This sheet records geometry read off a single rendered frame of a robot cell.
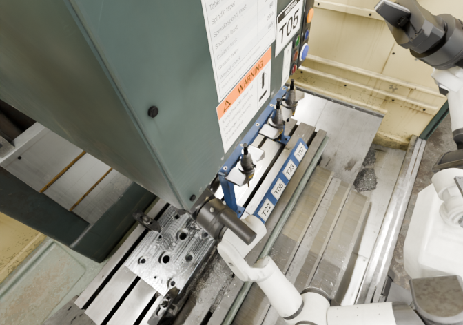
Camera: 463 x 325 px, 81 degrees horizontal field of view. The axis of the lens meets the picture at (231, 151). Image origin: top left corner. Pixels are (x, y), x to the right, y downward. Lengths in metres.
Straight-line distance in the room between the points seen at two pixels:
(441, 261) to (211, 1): 0.69
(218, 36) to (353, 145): 1.33
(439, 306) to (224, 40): 0.62
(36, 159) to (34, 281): 0.92
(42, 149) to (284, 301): 0.82
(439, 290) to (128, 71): 0.69
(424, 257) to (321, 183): 0.77
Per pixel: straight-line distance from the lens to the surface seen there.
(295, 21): 0.54
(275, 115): 0.98
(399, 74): 1.48
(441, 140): 2.94
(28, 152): 1.00
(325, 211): 1.39
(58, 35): 0.24
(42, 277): 1.80
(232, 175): 0.89
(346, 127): 1.61
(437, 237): 0.80
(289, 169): 1.23
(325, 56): 1.52
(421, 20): 0.62
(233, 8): 0.34
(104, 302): 1.23
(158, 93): 0.27
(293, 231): 1.29
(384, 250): 1.33
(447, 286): 0.75
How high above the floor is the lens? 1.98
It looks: 54 degrees down
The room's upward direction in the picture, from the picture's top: 9 degrees counter-clockwise
